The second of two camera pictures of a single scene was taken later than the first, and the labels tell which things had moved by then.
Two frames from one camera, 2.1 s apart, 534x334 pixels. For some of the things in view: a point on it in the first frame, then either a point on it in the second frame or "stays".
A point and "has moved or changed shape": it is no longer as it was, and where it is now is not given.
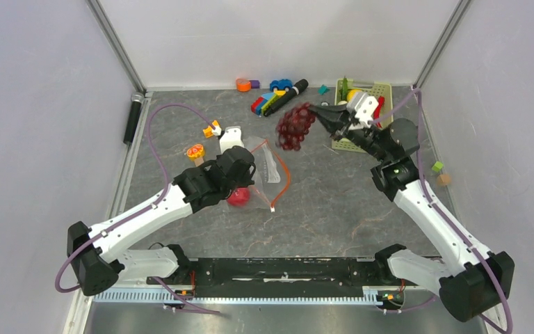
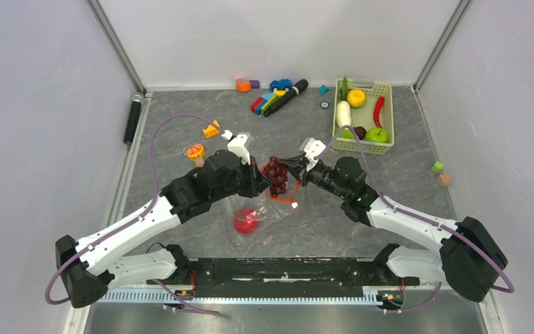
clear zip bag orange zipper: x=271 y=173 → x=256 y=213
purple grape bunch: x=294 y=125 → x=275 y=172
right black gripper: x=334 y=120 → x=297 y=163
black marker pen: x=288 y=97 stays
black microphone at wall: x=137 y=98 stays
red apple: x=239 y=197 has moved or changed shape
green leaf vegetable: x=344 y=89 stays
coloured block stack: x=259 y=105 stays
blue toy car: x=284 y=84 stays
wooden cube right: x=443 y=179 stays
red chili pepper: x=377 y=113 stays
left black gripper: x=246 y=181 stays
